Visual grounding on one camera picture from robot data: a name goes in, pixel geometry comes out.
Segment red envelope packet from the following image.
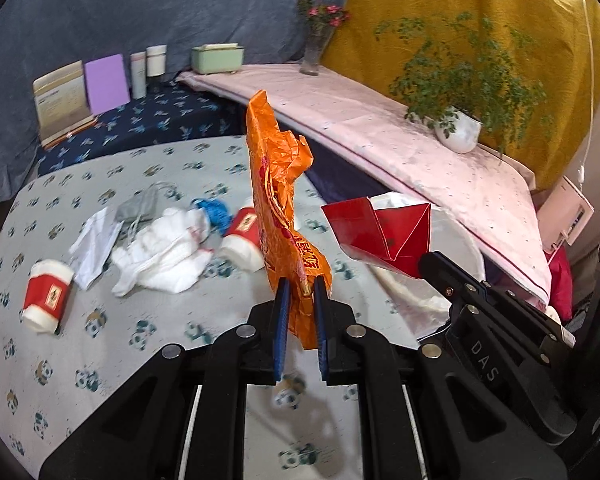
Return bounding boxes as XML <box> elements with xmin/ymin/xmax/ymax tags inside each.
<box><xmin>322</xmin><ymin>197</ymin><xmax>431</xmax><ymax>278</ymax></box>

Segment orange snack wrapper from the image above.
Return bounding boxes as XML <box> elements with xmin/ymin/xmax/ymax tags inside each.
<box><xmin>246</xmin><ymin>90</ymin><xmax>332</xmax><ymax>350</ymax></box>

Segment white plastic trash bag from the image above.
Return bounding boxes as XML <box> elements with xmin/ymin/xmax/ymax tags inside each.
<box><xmin>367</xmin><ymin>192</ymin><xmax>487</xmax><ymax>338</ymax></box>

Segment right red paper cup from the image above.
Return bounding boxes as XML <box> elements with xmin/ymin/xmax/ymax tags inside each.
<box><xmin>218</xmin><ymin>204</ymin><xmax>264</xmax><ymax>273</ymax></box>

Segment red paper cup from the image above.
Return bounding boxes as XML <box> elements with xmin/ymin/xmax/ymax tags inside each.
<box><xmin>22</xmin><ymin>259</ymin><xmax>74</xmax><ymax>334</ymax></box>
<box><xmin>218</xmin><ymin>204</ymin><xmax>264</xmax><ymax>273</ymax></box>

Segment white crumpled cloth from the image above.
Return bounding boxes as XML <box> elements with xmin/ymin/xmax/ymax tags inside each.
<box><xmin>111</xmin><ymin>208</ymin><xmax>213</xmax><ymax>297</ymax></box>

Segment blue crumpled item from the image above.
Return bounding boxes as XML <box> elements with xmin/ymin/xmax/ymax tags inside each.
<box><xmin>190</xmin><ymin>198</ymin><xmax>233</xmax><ymax>236</ymax></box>

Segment white power strip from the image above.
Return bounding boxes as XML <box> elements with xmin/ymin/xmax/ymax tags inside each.
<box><xmin>536</xmin><ymin>177</ymin><xmax>594</xmax><ymax>255</ymax></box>

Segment pink cloth shelf cover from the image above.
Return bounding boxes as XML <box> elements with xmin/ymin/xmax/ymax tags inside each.
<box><xmin>176</xmin><ymin>64</ymin><xmax>552</xmax><ymax>304</ymax></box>

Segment panda print tablecloth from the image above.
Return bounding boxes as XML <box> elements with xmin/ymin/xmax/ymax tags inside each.
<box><xmin>0</xmin><ymin>134</ymin><xmax>481</xmax><ymax>480</ymax></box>

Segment green plant white pot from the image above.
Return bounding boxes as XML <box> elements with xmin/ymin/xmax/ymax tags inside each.
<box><xmin>374</xmin><ymin>11</ymin><xmax>555</xmax><ymax>154</ymax></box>

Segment left red paper cup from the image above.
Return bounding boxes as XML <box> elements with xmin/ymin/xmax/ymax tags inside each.
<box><xmin>22</xmin><ymin>259</ymin><xmax>74</xmax><ymax>334</ymax></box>

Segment navy floral cloth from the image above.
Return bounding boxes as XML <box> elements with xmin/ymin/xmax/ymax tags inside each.
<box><xmin>38</xmin><ymin>82</ymin><xmax>246</xmax><ymax>176</ymax></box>

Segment mint green box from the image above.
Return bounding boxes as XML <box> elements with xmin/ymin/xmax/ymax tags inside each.
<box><xmin>190</xmin><ymin>42</ymin><xmax>244</xmax><ymax>75</ymax></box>

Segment glass vase pink flowers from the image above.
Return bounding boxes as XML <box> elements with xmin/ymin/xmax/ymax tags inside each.
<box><xmin>297</xmin><ymin>0</ymin><xmax>350</xmax><ymax>76</ymax></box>

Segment yellow backdrop cloth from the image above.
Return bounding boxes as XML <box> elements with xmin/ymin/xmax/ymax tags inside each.
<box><xmin>322</xmin><ymin>0</ymin><xmax>600</xmax><ymax>188</ymax></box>

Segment purple card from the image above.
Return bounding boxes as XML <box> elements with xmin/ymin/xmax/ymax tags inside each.
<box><xmin>84</xmin><ymin>53</ymin><xmax>130</xmax><ymax>115</ymax></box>

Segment white jar dark base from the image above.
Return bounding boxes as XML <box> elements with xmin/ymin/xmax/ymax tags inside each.
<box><xmin>146</xmin><ymin>44</ymin><xmax>166</xmax><ymax>92</ymax></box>

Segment slim white bottle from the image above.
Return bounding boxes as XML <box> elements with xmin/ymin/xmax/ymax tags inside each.
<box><xmin>130</xmin><ymin>51</ymin><xmax>147</xmax><ymax>100</ymax></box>

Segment beige open card box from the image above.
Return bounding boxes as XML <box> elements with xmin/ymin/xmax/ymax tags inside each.
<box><xmin>32</xmin><ymin>61</ymin><xmax>95</xmax><ymax>148</ymax></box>

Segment blue grey backdrop cloth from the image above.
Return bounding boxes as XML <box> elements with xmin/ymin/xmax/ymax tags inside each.
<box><xmin>0</xmin><ymin>0</ymin><xmax>343</xmax><ymax>203</ymax></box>

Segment white cable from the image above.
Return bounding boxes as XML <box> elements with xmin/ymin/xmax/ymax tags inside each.
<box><xmin>575</xmin><ymin>0</ymin><xmax>598</xmax><ymax>187</ymax></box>

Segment grey drawstring pouch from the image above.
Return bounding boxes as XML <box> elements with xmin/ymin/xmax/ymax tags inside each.
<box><xmin>114</xmin><ymin>181</ymin><xmax>178</xmax><ymax>231</ymax></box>

